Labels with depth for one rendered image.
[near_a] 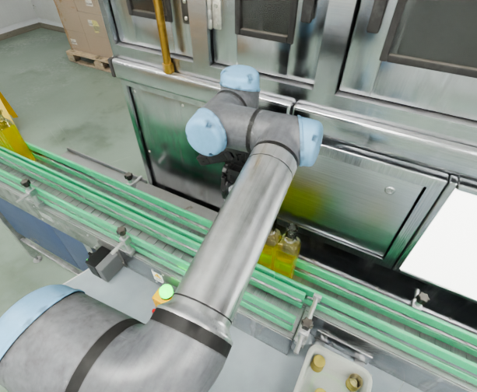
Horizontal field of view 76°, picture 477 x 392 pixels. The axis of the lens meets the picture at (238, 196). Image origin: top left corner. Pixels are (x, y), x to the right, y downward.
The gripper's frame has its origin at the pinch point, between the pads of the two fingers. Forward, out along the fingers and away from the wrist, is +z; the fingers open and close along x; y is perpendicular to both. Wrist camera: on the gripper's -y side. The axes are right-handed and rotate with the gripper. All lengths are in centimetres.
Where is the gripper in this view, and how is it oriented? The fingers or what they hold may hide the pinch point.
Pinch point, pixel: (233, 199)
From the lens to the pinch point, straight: 82.5
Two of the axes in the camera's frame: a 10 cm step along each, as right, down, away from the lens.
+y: 8.8, 3.3, -3.3
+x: 4.7, -6.2, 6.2
